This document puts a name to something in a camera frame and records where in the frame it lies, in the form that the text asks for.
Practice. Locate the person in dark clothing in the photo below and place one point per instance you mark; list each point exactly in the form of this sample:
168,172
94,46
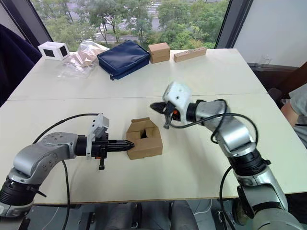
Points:
14,62

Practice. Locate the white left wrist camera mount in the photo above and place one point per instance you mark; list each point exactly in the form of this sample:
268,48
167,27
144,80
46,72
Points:
96,130

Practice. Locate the wooden block with holes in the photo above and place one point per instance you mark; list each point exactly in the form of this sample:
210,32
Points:
189,55

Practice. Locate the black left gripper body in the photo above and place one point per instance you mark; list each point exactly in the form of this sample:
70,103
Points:
100,146

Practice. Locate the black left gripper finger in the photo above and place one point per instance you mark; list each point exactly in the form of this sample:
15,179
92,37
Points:
120,143
120,148

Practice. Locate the small cardboard box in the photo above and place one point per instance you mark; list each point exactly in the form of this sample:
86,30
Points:
148,146

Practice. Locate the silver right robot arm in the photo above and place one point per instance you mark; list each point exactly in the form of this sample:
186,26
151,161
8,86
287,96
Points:
235,134

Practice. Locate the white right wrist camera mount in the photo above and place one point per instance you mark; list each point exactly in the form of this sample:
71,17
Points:
178,94

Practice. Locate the dark grey rounded shape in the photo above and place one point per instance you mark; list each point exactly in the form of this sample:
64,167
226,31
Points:
184,215

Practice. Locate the clear plastic bag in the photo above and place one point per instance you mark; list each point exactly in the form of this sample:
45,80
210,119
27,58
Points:
79,60

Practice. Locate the white box with black squares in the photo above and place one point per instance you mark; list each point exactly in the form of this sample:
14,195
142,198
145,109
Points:
51,51

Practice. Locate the person in grey shirt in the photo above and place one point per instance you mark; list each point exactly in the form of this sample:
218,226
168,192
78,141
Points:
299,105

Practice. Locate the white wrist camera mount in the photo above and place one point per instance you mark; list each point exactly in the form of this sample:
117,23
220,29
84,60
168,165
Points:
178,94
96,130

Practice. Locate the navy blue zip pouch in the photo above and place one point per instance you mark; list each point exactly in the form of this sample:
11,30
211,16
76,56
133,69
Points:
122,60

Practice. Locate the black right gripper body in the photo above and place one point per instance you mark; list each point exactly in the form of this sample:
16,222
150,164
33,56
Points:
171,112

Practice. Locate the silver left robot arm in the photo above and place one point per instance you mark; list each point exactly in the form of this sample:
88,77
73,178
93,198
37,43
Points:
48,148

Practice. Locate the closed brown cardboard box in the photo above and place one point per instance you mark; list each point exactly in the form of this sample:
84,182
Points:
158,54

